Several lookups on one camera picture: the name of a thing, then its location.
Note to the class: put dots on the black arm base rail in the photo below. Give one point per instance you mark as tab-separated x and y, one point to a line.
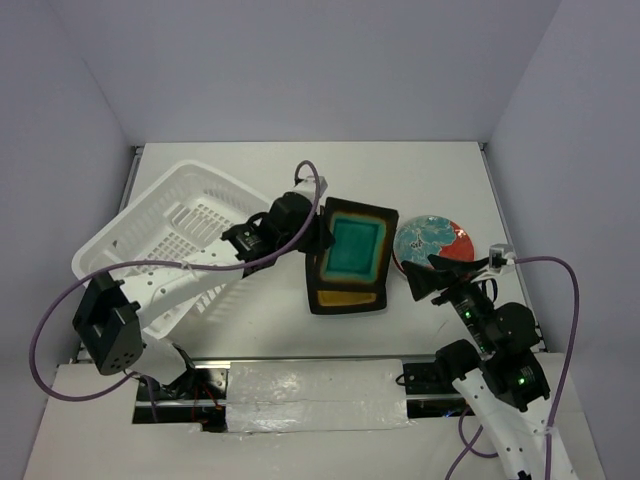
428	395

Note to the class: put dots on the white plastic dish rack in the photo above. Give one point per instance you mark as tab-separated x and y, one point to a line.
178	217

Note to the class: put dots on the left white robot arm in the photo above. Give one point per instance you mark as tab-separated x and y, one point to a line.
122	301

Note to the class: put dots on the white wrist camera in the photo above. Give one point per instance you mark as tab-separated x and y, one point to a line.
309	187
500	260

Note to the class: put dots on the small red floral round plate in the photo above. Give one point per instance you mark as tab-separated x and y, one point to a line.
400	254

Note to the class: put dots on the yellow square plate black rim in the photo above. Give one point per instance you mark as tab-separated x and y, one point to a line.
332	302

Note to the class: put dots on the teal square plate black rim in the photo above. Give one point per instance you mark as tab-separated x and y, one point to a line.
359	258

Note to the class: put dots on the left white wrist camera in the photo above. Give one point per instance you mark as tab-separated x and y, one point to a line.
309	187

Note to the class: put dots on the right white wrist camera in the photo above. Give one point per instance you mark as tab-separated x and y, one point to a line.
500	260

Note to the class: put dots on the large red floral round plate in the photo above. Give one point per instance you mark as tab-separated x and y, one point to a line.
435	235

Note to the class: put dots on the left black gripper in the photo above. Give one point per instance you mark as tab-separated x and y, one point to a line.
321	238

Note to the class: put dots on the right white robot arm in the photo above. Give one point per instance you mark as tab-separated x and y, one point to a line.
496	370

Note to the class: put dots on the silver foil tape patch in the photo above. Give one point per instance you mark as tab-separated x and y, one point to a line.
315	396

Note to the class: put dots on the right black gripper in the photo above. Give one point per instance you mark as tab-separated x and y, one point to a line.
423	278

